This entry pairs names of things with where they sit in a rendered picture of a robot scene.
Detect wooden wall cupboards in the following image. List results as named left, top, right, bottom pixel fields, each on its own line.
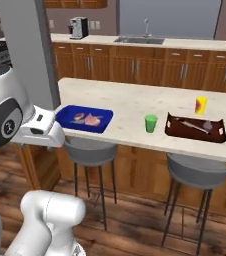
left=44, top=0, right=108, bottom=10

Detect steel sink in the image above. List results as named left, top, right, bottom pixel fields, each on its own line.
left=113, top=35, right=166, bottom=46

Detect black and silver coffee machine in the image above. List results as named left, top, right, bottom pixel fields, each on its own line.
left=69, top=16, right=90, bottom=41

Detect wooden base cupboards run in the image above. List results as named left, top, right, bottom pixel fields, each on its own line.
left=51, top=42, right=226, bottom=95

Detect yellow cup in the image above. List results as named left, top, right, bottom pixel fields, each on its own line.
left=194, top=96, right=208, bottom=116

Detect blue tray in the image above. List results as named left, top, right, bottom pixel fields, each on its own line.
left=55, top=104, right=115, bottom=135

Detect grey window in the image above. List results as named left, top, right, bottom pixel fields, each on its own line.
left=119, top=0, right=223, bottom=40

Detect brown tray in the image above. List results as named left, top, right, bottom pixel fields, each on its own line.
left=164, top=112, right=226, bottom=144

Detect grey fridge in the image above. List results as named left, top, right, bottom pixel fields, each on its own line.
left=0, top=0, right=61, bottom=110

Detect wooden dining counter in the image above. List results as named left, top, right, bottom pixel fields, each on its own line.
left=16, top=77, right=226, bottom=222

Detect steel tap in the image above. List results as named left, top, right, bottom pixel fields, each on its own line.
left=142, top=18, right=153, bottom=38

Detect green cup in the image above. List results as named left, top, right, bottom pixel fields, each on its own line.
left=144, top=114, right=159, bottom=134

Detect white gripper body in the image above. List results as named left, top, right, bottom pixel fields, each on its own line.
left=13, top=121, right=66, bottom=149

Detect grey bar stool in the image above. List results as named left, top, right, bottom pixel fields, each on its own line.
left=63, top=136, right=119, bottom=232
left=160, top=152, right=226, bottom=256

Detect black stove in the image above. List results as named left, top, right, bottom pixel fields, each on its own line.
left=0, top=36, right=13, bottom=66

